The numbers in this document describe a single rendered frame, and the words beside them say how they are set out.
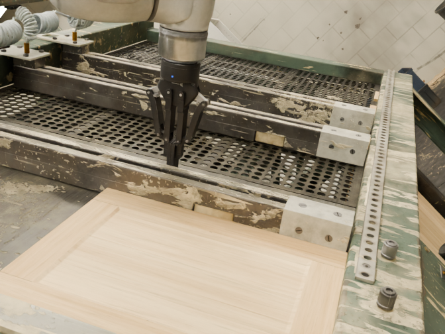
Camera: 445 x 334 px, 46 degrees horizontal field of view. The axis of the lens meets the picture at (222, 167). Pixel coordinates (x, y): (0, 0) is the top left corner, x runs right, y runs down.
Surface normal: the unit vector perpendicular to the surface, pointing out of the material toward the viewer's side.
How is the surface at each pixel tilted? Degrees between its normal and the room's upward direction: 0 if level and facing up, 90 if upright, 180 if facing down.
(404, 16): 90
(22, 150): 90
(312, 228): 90
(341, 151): 90
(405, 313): 54
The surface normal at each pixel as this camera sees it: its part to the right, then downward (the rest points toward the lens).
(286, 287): 0.11, -0.90
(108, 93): -0.31, 0.36
